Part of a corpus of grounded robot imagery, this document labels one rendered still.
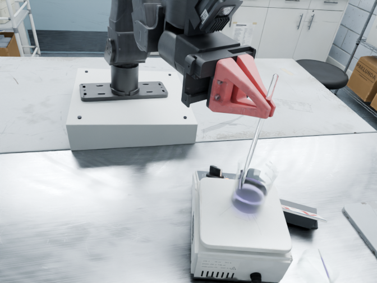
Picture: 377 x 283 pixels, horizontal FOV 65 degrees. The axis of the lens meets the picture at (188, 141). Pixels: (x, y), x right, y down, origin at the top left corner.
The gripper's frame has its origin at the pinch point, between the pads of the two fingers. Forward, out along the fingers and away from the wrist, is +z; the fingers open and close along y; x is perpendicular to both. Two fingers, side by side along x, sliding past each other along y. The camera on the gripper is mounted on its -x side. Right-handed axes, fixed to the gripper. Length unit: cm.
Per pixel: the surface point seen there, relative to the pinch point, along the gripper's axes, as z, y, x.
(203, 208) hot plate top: -1.5, -4.8, 16.1
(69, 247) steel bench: -10.4, -21.8, 25.0
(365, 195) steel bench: 6.8, 30.7, 24.8
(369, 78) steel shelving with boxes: -84, 244, 86
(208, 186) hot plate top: -4.5, -1.8, 16.1
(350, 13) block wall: -164, 319, 60
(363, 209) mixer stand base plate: 8.7, 25.7, 23.8
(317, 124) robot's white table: -14, 43, 25
